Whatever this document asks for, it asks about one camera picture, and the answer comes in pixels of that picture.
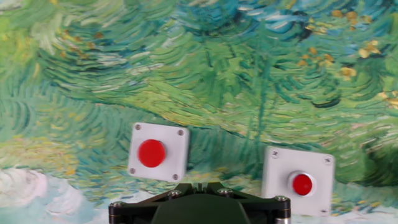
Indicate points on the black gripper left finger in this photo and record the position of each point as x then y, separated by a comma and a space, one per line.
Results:
133, 211

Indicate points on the grey box small red button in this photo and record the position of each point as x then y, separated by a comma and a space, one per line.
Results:
320, 171

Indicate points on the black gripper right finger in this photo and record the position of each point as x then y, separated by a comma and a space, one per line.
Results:
267, 211

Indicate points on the white black-based box red button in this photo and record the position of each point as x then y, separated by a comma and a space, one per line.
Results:
175, 155

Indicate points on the painted landscape tablecloth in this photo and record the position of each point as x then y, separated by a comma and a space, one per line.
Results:
186, 77

